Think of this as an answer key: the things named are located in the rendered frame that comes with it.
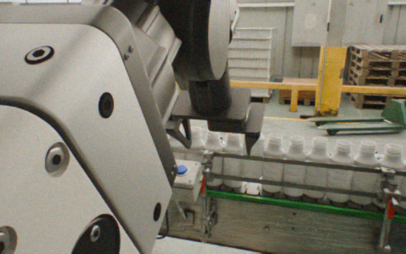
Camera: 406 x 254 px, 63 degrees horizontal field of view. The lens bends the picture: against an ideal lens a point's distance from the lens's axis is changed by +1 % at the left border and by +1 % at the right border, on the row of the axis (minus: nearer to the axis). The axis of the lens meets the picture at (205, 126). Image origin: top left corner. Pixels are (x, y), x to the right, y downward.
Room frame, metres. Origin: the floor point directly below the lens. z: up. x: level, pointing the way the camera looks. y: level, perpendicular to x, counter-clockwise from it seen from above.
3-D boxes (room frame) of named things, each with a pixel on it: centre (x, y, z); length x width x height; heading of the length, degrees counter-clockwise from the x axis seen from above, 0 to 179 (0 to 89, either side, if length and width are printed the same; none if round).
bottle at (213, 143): (0.90, -0.02, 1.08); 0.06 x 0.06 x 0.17
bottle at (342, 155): (0.81, -0.36, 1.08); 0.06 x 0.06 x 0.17
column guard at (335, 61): (5.16, -1.93, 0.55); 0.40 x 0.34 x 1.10; 75
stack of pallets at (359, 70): (6.13, -3.26, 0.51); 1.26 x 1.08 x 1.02; 165
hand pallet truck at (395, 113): (4.51, -2.22, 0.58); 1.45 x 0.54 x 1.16; 95
